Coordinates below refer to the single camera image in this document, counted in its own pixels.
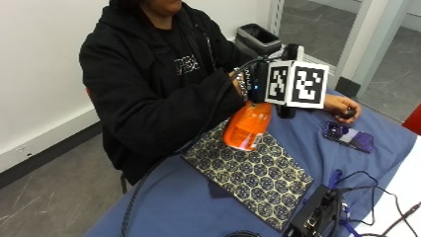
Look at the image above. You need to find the blue lanyard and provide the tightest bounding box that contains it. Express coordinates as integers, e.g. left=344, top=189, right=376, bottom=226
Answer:
left=328, top=169, right=364, bottom=237

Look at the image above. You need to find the blue tablecloth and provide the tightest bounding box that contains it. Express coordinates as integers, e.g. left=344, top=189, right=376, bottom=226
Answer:
left=83, top=88, right=419, bottom=237

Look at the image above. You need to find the white cube with black markers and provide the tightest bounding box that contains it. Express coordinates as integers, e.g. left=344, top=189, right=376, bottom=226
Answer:
left=263, top=59, right=331, bottom=110

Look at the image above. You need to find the white door frame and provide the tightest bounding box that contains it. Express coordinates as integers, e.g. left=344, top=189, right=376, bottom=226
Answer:
left=340, top=0, right=415, bottom=97

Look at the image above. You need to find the black round object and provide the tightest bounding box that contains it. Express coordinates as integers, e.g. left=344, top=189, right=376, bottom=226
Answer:
left=225, top=230, right=263, bottom=237

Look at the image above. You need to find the navy gold patterned placemat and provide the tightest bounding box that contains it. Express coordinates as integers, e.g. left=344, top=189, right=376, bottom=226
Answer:
left=180, top=120, right=315, bottom=232

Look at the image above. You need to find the red chair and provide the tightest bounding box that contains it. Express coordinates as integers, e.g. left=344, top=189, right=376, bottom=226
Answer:
left=401, top=103, right=421, bottom=136

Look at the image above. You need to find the purple snack packet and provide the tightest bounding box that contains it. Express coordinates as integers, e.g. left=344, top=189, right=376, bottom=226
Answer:
left=321, top=120, right=376, bottom=154

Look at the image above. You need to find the small black cap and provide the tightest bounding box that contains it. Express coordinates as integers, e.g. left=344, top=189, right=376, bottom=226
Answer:
left=341, top=108, right=359, bottom=120

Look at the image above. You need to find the black trash bin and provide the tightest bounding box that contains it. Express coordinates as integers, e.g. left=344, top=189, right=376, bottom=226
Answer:
left=235, top=23, right=284, bottom=59

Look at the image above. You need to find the black palm camera white mount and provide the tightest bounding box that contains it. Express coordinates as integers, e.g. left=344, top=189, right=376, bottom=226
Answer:
left=280, top=43, right=305, bottom=63

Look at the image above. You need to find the black electronics box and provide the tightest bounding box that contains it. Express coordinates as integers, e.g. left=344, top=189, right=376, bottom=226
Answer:
left=283, top=184, right=347, bottom=237

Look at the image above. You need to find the person in black hoodie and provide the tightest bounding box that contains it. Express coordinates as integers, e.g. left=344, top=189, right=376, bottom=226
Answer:
left=77, top=0, right=248, bottom=186

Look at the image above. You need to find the thick black cable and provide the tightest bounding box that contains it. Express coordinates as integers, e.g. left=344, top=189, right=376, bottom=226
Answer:
left=119, top=57, right=269, bottom=237

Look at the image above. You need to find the thin black cable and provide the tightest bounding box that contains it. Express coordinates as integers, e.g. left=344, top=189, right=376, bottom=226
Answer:
left=336, top=170, right=421, bottom=237

